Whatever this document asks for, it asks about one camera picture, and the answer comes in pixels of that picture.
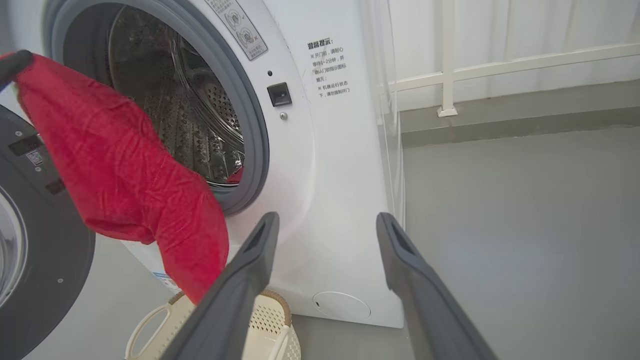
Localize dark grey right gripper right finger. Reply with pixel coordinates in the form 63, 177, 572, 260
375, 211, 499, 360

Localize round white filter cover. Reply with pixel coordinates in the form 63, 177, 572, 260
312, 291, 372, 321

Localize white front-load washing machine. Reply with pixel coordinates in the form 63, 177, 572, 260
0, 0, 406, 329

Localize stainless steel washer drum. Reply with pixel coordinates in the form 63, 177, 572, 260
107, 5, 246, 186

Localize white metal railing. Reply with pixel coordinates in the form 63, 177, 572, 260
387, 0, 640, 118

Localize cream basket brown rim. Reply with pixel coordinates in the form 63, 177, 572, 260
124, 289, 302, 360

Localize grey rubber door gasket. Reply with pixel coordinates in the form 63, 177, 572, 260
42, 0, 271, 217

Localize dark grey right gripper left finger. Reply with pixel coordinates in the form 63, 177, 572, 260
160, 211, 280, 360

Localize black round washer door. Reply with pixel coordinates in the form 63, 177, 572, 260
0, 102, 96, 360

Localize grey warning sticker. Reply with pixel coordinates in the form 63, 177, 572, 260
204, 0, 269, 61

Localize plain red shorts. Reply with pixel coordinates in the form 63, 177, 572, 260
12, 52, 230, 305

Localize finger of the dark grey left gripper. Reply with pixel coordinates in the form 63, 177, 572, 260
0, 49, 35, 94

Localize blue energy label sticker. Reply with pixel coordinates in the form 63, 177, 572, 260
152, 271, 181, 295

